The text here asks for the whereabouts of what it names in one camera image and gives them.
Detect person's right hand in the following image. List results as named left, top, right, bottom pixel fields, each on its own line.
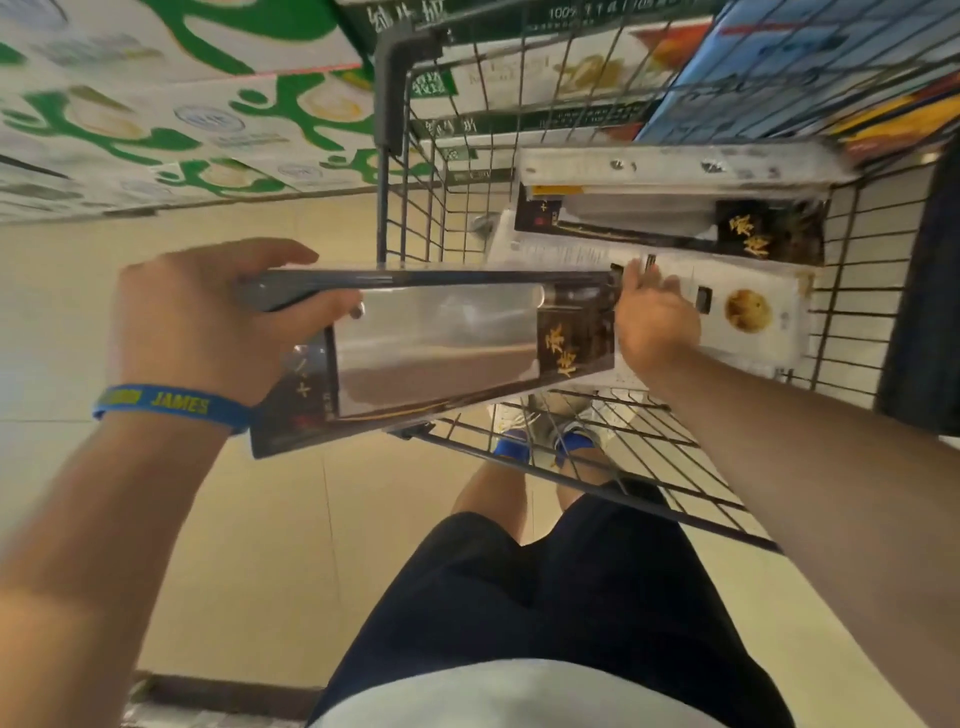
left=614, top=258, right=704, bottom=378

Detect person's left hand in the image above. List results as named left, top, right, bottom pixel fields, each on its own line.
left=105, top=237, right=366, bottom=412

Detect black boxed cleaver knife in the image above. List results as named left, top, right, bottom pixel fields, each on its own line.
left=516, top=182, right=828, bottom=268
left=238, top=267, right=625, bottom=460

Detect person's left forearm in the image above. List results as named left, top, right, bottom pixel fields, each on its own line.
left=0, top=411, right=235, bottom=728

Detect person's right forearm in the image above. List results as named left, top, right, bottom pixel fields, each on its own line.
left=641, top=346, right=960, bottom=728

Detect white box with round print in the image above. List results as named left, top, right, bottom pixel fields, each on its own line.
left=486, top=208, right=817, bottom=393

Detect blue rubber wristband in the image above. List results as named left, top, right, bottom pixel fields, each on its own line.
left=92, top=384, right=254, bottom=437

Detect person's right blue white sneaker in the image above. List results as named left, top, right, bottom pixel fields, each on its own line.
left=549, top=418, right=603, bottom=470

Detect person's blue white sneaker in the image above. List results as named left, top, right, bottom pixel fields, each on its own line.
left=489, top=403, right=535, bottom=464
left=549, top=418, right=603, bottom=470

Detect person's left blue white sneaker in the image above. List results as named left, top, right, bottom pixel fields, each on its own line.
left=489, top=403, right=535, bottom=464

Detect person's right leg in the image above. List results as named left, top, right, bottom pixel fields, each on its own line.
left=553, top=450, right=627, bottom=513

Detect person's leg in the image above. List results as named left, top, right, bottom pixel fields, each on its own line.
left=448, top=453, right=532, bottom=545
left=553, top=450, right=627, bottom=513

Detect white green cartons behind cart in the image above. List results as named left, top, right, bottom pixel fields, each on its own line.
left=336, top=0, right=717, bottom=185

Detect blue printed carton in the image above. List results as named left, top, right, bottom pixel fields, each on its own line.
left=636, top=0, right=960, bottom=147

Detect person's left leg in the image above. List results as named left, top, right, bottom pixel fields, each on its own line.
left=448, top=453, right=532, bottom=545

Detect stack of white green cartons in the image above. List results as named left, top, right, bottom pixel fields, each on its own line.
left=0, top=0, right=380, bottom=225

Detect red yellow carton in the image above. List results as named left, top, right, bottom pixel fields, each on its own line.
left=828, top=73, right=960, bottom=170

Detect black shorts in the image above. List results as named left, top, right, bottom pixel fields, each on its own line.
left=306, top=480, right=798, bottom=728

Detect white shirt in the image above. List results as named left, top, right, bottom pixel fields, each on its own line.
left=309, top=658, right=730, bottom=728

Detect grey wire shopping cart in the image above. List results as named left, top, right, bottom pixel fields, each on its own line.
left=372, top=0, right=960, bottom=556

